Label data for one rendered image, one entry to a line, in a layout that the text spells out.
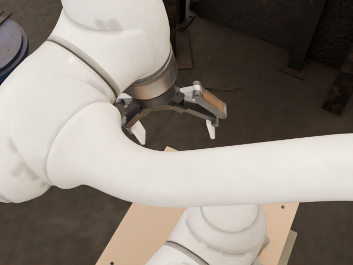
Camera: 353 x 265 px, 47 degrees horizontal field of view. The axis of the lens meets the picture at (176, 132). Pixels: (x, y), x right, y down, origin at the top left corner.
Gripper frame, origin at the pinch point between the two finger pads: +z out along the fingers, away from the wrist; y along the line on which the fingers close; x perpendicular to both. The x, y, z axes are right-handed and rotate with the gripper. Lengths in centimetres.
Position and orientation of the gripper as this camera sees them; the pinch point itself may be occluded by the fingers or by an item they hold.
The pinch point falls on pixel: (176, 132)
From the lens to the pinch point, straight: 77.1
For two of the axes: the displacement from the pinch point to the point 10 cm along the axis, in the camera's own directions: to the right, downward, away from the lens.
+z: 2.0, 4.1, 8.9
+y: -9.8, 0.8, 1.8
